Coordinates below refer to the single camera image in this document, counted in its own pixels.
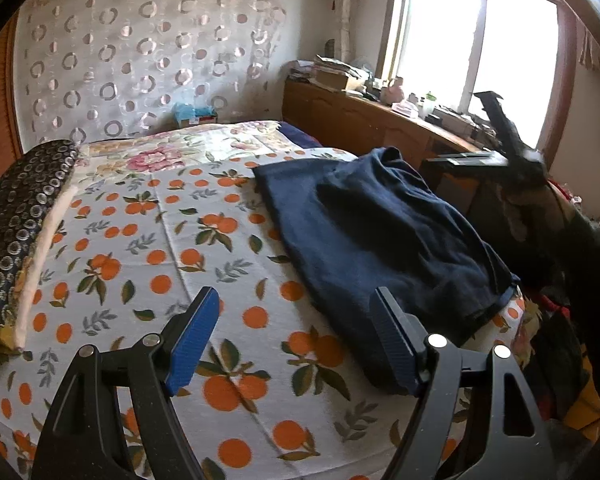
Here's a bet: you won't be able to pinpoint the cardboard box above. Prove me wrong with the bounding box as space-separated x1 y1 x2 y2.
314 67 367 92

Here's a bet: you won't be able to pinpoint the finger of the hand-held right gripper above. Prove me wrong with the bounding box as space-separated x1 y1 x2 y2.
472 90 524 157
426 152 510 166

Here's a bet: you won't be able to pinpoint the beige folded blanket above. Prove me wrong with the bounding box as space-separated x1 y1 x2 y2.
0 175 84 357

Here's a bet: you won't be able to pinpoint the white circle-patterned curtain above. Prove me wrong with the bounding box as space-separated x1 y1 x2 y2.
12 0 287 147

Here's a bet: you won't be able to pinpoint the window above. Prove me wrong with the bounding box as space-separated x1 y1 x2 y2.
379 0 577 152

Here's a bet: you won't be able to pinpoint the navy blanket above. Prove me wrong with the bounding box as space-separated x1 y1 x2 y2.
280 122 324 150

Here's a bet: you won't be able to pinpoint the orange fruit print bedsheet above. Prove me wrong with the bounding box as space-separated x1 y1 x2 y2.
0 147 527 480

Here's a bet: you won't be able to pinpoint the brown wooden cabinet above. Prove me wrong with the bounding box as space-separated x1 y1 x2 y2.
282 80 487 211

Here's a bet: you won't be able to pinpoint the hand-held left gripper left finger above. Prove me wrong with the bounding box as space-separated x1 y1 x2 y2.
30 286 221 480

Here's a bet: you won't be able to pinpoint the navy printed t-shirt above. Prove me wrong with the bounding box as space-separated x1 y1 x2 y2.
252 146 522 396

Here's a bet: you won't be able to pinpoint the blue tissue box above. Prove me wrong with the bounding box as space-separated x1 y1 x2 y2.
174 102 219 129

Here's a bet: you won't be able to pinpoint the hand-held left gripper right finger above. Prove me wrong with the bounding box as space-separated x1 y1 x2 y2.
369 286 556 480

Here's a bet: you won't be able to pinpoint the floral quilt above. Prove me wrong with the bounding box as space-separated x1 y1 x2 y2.
77 120 327 177

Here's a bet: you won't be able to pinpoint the beige window curtain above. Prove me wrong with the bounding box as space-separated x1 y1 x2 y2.
330 0 367 63

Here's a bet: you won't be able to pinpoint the black circle-pattern folded blanket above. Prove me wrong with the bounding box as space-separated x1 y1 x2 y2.
0 139 82 326

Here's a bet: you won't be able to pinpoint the stack of papers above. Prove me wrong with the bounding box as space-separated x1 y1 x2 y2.
286 53 367 81

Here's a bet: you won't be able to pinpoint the dark clothes pile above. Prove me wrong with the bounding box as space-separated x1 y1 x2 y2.
517 280 600 433

